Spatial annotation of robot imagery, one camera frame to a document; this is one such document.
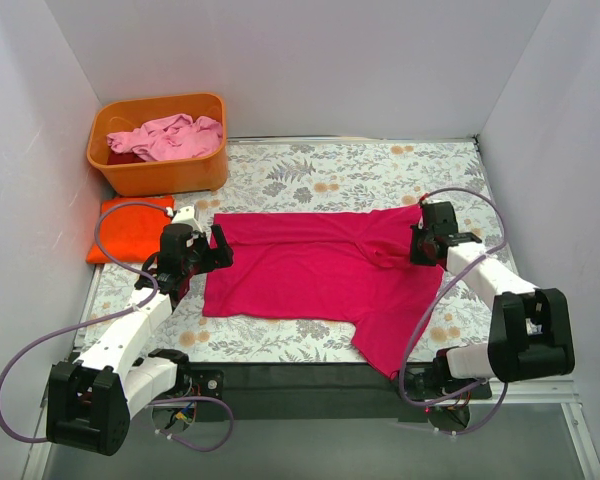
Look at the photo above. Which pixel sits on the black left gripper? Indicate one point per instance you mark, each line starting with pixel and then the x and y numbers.
pixel 212 251

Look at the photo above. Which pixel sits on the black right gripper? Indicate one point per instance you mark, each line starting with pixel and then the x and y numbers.
pixel 421 249

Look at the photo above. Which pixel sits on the magenta t shirt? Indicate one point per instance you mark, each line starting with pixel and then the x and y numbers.
pixel 345 267

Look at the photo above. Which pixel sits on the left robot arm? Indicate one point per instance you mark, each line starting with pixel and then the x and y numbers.
pixel 92 399

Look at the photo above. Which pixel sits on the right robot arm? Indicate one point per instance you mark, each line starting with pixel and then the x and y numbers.
pixel 530 333

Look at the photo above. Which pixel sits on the orange plastic basket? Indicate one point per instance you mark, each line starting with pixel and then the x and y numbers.
pixel 164 177

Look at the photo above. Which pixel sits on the folded orange t shirt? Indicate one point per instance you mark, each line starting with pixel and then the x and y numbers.
pixel 131 234

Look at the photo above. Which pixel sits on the floral patterned table mat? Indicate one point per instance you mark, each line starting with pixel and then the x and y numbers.
pixel 308 176

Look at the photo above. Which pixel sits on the pink crumpled t shirt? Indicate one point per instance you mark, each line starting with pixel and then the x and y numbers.
pixel 169 138

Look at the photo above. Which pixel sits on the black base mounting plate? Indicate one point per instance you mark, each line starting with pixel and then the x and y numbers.
pixel 304 391

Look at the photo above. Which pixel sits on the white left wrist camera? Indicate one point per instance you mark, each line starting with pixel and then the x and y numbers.
pixel 187 215

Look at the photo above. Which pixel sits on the aluminium frame rail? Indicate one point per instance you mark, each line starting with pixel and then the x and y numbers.
pixel 530 430

